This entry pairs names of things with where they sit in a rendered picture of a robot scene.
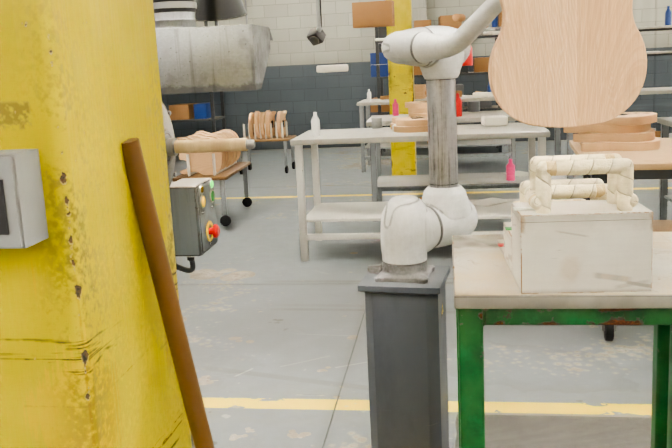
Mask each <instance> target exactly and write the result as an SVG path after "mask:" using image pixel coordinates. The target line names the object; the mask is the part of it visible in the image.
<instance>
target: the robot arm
mask: <svg viewBox="0 0 672 448"><path fill-rule="evenodd" d="M501 11H502V8H501V4H500V1H499V0H486V1H485V2H484V3H483V4H482V5H481V6H480V7H479V8H478V9H477V10H476V11H475V12H474V13H473V14H472V15H471V16H470V17H469V18H468V19H467V20H466V21H465V22H464V23H463V24H462V25H461V26H460V27H459V28H458V29H456V28H453V27H449V26H426V27H417V28H412V29H407V30H404V31H396V32H393V33H391V34H390V35H388V36H387V37H386V38H385V39H384V40H383V43H382V46H381V49H382V53H383V55H384V57H385V58H387V59H388V60H389V61H391V62H393V63H396V64H405V65H410V66H419V67H420V69H421V72H422V75H423V77H424V79H426V87H427V118H428V149H429V180H430V185H429V186H428V187H427V188H426V189H425V190H424V192H423V197H422V200H421V199H420V198H418V197H416V196H413V195H400V196H395V197H393V198H391V199H390V200H389V201H388V202H387V203H386V205H385V208H384V210H383V214H382V218H381V232H380V234H381V251H382V263H381V264H374V265H368V273H373V274H378V275H377V276H375V282H403V283H420V284H426V283H428V278H429V276H430V275H431V273H432V272H433V271H435V266H433V265H428V262H427V252H429V251H431V250H432V249H433V248H439V247H444V246H448V245H451V244H452V236H453V235H470V234H471V233H472V232H473V231H474V229H475V228H476V226H477V222H478V215H477V211H476V208H475V207H474V205H473V204H472V202H471V201H470V200H468V197H467V194H466V191H465V189H464V188H463V187H462V186H461V185H460V184H458V158H457V119H456V80H455V78H458V76H459V74H460V70H461V67H462V64H463V63H464V62H465V61H466V59H467V58H468V56H469V54H470V49H471V46H470V44H471V43H472V42H473V41H474V40H475V39H476V38H477V37H478V36H479V35H480V34H481V33H482V32H483V31H484V30H485V28H486V27H487V26H488V25H489V24H490V23H491V22H492V21H493V20H494V19H495V18H496V17H497V16H498V15H499V13H500V12H501Z"/></svg>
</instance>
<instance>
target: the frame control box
mask: <svg viewBox="0 0 672 448"><path fill-rule="evenodd" d="M210 179H212V178H182V179H180V180H178V181H176V182H174V183H172V184H171V185H170V188H169V190H170V201H171V213H172V224H173V236H174V247H175V257H183V256H187V260H188V261H189V262H190V268H188V267H184V266H182V265H179V264H177V263H176V269H177V270H179V271H182V272H185V273H192V272H193V271H195V268H196V264H195V256H202V255H203V254H204V253H205V252H206V251H208V250H209V249H210V248H211V247H213V246H214V245H215V244H216V243H217V241H218V238H214V237H213V235H209V228H213V225H214V224H217V223H216V210H215V200H214V201H212V198H211V193H212V191H214V184H213V188H212V189H210V187H209V180H210ZM200 184H202V185H203V187H204V192H203V194H202V195H201V194H200V188H199V187H200ZM203 196H204V197H205V200H206V204H205V207H203V206H202V197H203Z"/></svg>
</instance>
